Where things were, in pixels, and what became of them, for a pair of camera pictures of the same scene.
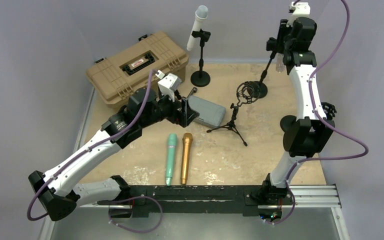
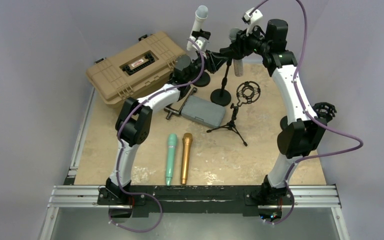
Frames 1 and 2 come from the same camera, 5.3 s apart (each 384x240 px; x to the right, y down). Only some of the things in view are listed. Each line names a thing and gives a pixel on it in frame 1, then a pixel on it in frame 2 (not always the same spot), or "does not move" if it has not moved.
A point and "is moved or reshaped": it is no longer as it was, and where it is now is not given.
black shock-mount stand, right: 329,110 does not move
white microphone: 201,13 does not move
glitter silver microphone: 279,65 is moved or reshaped
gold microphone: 187,144 does not move
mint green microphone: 172,143 does not move
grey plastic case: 210,114 does not move
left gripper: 182,117 → 213,61
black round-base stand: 259,89 → 222,97
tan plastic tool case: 116,78 does not move
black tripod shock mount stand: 247,92 does not move
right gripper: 283,29 → 240,45
